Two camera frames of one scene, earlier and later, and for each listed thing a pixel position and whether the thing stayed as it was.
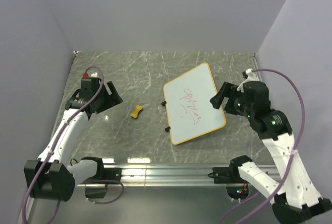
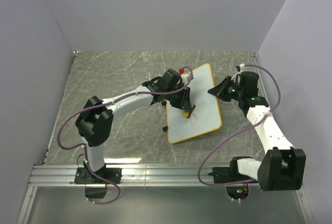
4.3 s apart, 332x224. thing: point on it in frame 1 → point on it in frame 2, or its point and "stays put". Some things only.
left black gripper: (112, 99) → (184, 103)
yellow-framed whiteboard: (190, 112) stays put
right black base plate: (222, 175) stays put
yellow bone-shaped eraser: (135, 113) → (188, 114)
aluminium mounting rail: (166, 176) stays put
